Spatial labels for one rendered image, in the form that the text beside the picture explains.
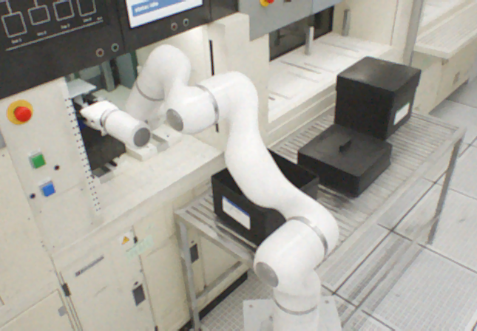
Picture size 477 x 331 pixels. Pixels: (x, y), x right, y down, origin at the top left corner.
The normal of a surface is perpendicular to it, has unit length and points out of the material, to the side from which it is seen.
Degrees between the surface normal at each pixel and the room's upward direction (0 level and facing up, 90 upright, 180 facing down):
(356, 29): 90
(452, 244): 0
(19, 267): 90
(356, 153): 0
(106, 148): 94
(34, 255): 90
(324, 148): 0
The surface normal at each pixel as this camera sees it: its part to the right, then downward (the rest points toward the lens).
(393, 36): -0.68, 0.44
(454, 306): -0.04, -0.81
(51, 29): 0.73, 0.37
